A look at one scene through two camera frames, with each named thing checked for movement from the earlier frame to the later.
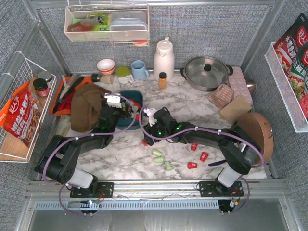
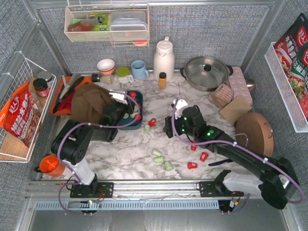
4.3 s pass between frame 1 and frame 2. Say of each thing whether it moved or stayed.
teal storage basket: stayed
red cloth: stayed
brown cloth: stayed
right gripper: moved
